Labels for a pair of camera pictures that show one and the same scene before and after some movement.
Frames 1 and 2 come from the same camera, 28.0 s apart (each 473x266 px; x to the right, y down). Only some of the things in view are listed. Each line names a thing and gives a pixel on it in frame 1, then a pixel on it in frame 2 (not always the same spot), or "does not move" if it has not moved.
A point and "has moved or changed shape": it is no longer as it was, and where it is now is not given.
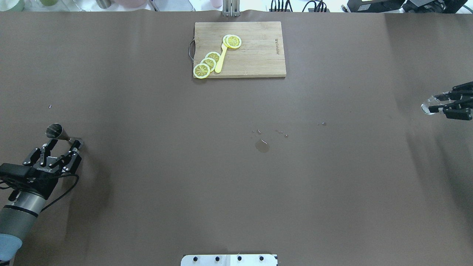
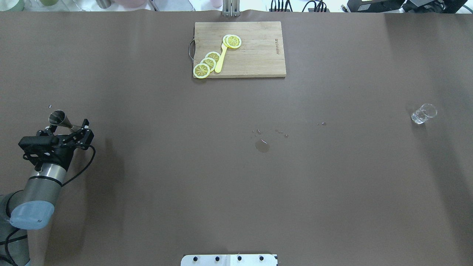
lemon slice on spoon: (232, 41) does not move
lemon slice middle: (210, 62) does not move
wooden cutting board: (260, 55) does not move
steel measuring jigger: (55, 130) has moved or changed shape
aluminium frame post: (231, 8) does not move
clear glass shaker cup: (432, 101) -> (426, 111)
